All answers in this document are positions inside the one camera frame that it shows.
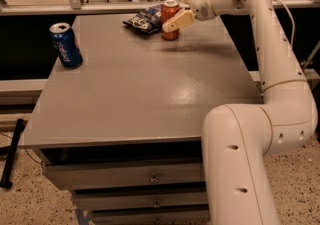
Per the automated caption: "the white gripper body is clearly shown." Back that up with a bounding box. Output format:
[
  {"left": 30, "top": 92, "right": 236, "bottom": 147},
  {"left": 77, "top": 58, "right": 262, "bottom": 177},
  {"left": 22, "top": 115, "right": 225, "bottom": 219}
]
[{"left": 189, "top": 0, "right": 216, "bottom": 21}]

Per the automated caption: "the red coke can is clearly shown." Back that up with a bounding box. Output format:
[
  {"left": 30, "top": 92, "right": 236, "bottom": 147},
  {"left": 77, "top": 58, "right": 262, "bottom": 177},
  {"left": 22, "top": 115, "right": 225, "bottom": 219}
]
[{"left": 161, "top": 0, "right": 180, "bottom": 41}]

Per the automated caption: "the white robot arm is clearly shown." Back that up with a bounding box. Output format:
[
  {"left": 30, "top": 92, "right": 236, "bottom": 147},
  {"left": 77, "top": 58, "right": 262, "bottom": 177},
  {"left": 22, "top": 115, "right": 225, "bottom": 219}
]
[{"left": 162, "top": 0, "right": 318, "bottom": 225}]

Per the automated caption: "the blue chip bag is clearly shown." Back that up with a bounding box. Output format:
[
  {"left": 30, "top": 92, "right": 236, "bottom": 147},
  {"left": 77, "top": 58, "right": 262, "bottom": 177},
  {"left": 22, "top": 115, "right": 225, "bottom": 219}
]
[{"left": 124, "top": 5, "right": 162, "bottom": 34}]

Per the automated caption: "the blue pepsi can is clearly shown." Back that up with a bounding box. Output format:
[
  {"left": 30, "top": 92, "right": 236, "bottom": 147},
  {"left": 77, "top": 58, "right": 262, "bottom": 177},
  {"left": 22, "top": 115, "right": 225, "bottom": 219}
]
[{"left": 49, "top": 22, "right": 83, "bottom": 69}]

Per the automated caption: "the grey drawer cabinet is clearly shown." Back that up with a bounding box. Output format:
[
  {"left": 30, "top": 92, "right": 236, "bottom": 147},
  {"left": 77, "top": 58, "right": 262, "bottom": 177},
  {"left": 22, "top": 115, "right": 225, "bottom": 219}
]
[{"left": 19, "top": 10, "right": 268, "bottom": 225}]

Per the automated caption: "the top grey drawer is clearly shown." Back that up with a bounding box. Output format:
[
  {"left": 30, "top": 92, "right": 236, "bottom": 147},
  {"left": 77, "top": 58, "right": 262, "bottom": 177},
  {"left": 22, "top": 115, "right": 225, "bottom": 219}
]
[{"left": 43, "top": 160, "right": 204, "bottom": 190}]

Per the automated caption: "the grey drawer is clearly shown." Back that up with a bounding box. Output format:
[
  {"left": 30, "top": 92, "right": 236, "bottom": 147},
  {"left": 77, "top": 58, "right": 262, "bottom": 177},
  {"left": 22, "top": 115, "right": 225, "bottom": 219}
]
[
  {"left": 43, "top": 160, "right": 204, "bottom": 190},
  {"left": 72, "top": 187, "right": 208, "bottom": 211},
  {"left": 90, "top": 206, "right": 209, "bottom": 225}
]

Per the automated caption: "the middle grey drawer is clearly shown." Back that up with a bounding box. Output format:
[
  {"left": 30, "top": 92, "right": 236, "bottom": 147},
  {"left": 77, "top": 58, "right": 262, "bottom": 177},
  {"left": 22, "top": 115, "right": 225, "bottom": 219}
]
[{"left": 72, "top": 187, "right": 208, "bottom": 211}]

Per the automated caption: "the bottom grey drawer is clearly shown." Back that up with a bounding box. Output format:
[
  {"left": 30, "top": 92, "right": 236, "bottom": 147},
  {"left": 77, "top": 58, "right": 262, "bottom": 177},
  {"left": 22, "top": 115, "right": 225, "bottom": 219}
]
[{"left": 90, "top": 206, "right": 209, "bottom": 225}]

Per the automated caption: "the black floor stand leg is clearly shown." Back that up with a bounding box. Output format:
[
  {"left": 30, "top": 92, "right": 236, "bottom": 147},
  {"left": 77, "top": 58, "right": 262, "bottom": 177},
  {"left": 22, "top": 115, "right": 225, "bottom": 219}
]
[{"left": 0, "top": 118, "right": 25, "bottom": 189}]

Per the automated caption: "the white cable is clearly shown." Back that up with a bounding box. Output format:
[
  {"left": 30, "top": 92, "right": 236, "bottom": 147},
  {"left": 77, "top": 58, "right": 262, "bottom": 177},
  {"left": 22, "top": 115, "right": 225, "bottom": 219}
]
[{"left": 272, "top": 0, "right": 296, "bottom": 50}]

